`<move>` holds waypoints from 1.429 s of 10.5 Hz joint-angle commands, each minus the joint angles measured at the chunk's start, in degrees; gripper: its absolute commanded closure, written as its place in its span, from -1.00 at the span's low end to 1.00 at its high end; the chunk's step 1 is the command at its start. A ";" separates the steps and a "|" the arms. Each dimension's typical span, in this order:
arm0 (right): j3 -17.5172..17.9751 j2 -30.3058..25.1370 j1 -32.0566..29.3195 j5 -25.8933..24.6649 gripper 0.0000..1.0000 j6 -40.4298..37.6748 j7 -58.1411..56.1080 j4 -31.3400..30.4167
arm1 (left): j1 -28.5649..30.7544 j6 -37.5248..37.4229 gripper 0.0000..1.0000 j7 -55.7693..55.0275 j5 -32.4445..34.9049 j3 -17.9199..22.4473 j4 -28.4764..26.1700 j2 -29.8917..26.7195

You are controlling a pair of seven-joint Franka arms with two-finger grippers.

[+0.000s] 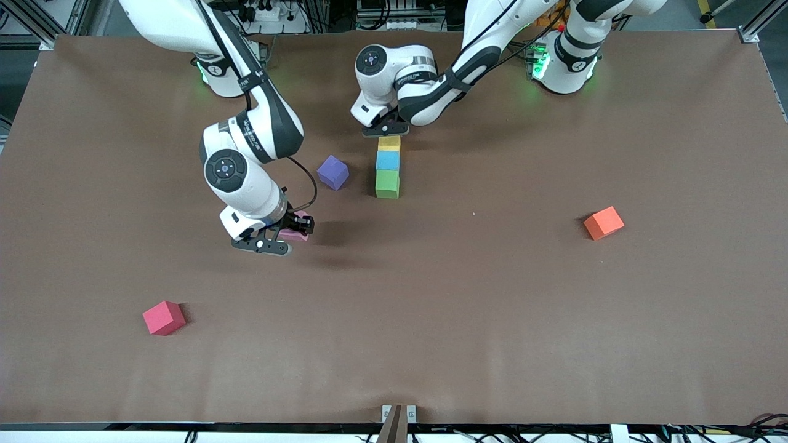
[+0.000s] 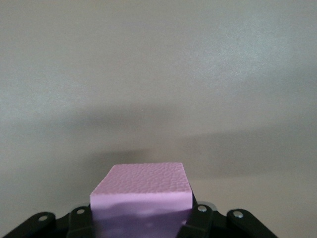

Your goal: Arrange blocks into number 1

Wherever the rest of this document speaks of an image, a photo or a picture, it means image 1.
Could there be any pink foam cube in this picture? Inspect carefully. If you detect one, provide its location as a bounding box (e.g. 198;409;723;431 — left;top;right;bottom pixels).
278;210;312;242

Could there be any green foam cube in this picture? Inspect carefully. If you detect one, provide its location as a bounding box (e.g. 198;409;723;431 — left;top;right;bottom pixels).
375;169;401;199

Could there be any purple foam cube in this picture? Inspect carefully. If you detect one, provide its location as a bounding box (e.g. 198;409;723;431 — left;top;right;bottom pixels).
316;154;350;191

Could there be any white power strip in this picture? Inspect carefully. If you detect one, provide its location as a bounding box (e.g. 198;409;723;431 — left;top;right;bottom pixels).
237;0;308;35
368;17;427;31

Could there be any red foam cube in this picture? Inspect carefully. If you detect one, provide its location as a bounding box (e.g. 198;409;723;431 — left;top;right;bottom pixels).
142;300;187;337

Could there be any orange objects pile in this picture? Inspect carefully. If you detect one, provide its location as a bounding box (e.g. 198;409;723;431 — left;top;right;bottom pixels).
534;5;568;30

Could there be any orange foam cube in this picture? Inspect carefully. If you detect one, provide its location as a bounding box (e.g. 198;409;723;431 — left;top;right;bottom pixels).
583;206;625;241

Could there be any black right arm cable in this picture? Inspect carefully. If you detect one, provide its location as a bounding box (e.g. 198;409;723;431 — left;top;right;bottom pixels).
194;0;320;211

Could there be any metal table edge bracket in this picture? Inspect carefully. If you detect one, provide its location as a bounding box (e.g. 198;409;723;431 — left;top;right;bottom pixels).
381;404;417;425

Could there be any brown wedge post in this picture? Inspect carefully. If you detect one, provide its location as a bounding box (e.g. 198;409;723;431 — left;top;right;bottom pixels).
377;404;409;443

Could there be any aluminium frame post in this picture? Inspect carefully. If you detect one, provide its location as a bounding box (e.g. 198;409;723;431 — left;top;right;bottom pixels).
0;0;93;50

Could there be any aluminium frame corner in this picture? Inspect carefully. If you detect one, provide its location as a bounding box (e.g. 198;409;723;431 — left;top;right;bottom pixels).
739;0;788;44

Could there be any black cable bundle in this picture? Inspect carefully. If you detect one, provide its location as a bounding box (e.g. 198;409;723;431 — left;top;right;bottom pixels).
662;413;788;443

